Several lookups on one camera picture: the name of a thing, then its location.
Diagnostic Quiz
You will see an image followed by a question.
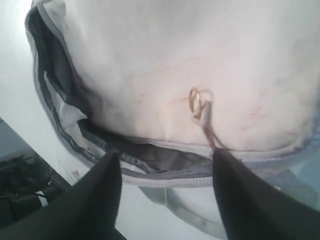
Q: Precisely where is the white and grey backpack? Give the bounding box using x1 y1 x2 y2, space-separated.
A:
25 0 320 240

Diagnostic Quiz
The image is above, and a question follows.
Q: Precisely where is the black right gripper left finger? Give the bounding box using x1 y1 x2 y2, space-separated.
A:
0 151 123 240

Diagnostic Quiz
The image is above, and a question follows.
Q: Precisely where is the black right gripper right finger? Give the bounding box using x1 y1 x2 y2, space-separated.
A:
212 148 320 240

